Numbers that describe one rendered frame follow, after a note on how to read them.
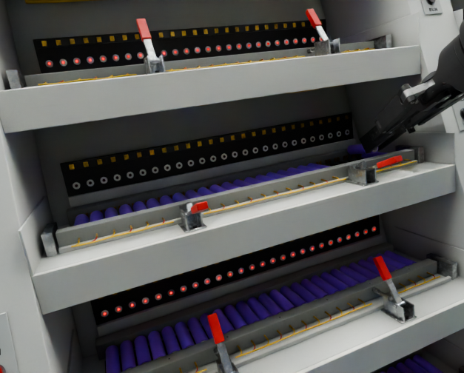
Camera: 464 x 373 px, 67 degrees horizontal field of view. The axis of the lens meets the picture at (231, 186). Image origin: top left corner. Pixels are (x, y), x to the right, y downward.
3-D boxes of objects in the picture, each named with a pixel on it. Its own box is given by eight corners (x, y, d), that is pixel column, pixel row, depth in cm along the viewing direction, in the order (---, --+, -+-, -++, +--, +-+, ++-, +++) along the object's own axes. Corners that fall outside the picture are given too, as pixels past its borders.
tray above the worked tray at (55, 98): (421, 73, 58) (419, -19, 55) (4, 134, 38) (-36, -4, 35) (341, 86, 76) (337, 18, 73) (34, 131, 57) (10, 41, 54)
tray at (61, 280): (456, 192, 56) (455, 132, 54) (42, 315, 37) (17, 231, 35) (367, 175, 75) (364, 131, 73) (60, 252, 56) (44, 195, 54)
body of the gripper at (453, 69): (479, 81, 38) (419, 124, 47) (530, 72, 41) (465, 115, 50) (447, 27, 41) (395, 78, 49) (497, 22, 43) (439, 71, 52)
